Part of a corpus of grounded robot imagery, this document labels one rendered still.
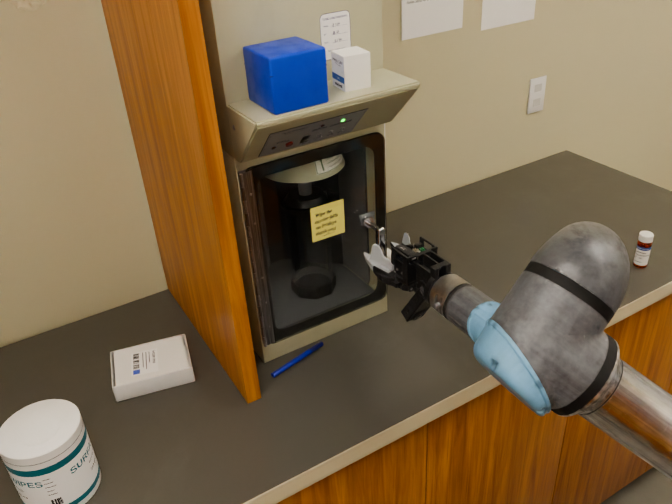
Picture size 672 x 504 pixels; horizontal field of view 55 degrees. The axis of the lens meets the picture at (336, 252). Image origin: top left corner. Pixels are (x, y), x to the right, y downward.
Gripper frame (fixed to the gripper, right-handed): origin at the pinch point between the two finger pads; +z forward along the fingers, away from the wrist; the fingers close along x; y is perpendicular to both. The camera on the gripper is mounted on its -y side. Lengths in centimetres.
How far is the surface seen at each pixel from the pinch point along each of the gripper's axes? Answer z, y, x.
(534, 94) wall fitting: 48, 2, -93
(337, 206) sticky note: 4.4, 11.5, 7.2
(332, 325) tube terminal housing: 5.6, -18.1, 9.7
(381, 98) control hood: -5.4, 35.0, 2.9
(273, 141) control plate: -1.3, 30.8, 22.0
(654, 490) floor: -23, -115, -91
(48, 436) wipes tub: -7, -6, 69
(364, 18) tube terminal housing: 5.7, 45.9, -1.3
